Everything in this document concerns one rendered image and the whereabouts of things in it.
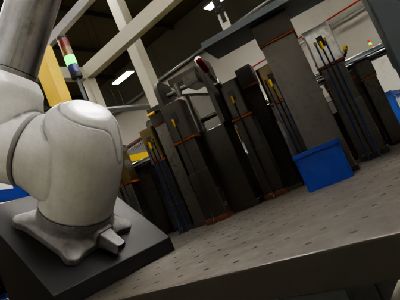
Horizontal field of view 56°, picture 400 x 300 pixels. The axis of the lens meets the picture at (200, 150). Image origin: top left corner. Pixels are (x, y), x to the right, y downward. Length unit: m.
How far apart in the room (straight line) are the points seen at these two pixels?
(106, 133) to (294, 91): 0.51
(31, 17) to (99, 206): 0.39
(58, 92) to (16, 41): 1.58
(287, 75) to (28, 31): 0.61
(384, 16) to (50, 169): 0.82
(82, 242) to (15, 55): 0.39
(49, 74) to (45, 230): 1.73
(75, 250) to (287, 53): 0.69
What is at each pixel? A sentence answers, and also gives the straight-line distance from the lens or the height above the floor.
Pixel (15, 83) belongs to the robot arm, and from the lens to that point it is 0.81.
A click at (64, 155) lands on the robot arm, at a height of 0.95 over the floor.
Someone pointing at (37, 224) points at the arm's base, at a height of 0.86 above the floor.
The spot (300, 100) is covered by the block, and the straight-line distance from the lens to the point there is 1.01.
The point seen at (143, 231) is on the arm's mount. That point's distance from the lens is 0.89.
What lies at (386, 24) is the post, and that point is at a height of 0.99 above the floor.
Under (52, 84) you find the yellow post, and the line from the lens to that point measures 2.44.
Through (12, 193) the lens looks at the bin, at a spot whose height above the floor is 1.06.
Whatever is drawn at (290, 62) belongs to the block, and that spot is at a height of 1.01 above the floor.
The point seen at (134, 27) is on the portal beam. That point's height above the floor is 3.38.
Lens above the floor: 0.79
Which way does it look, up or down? 6 degrees up
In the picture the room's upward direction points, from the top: 23 degrees counter-clockwise
